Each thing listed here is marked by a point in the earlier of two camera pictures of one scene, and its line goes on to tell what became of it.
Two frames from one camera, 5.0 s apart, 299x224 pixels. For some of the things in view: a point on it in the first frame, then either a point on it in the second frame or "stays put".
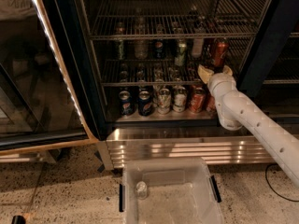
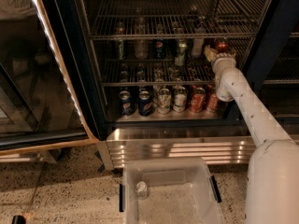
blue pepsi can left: [126, 103] stays put
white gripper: [217, 77] → [222, 59]
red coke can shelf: [220, 53] stays put
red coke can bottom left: [197, 99] stays put
